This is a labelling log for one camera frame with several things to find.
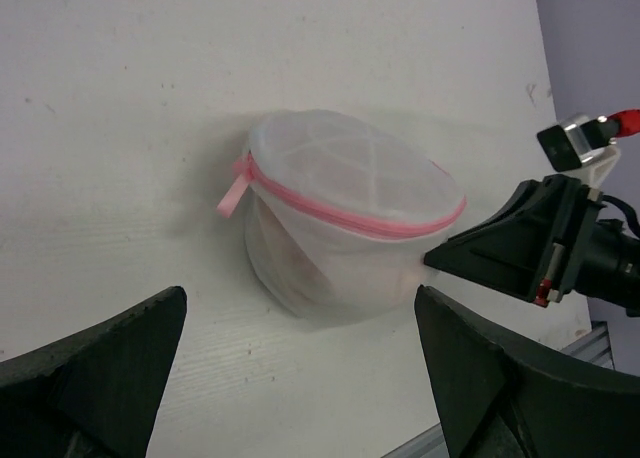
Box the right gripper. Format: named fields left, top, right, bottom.
left=423, top=174, right=604, bottom=306

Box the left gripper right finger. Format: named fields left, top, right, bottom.
left=415, top=286, right=639, bottom=457

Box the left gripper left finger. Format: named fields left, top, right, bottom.
left=1, top=286, right=187, bottom=457

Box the white mesh laundry bag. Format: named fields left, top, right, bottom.
left=218, top=110, right=466, bottom=326

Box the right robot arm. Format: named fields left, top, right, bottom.
left=423, top=174, right=639, bottom=317

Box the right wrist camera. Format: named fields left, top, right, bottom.
left=536, top=114, right=622, bottom=188

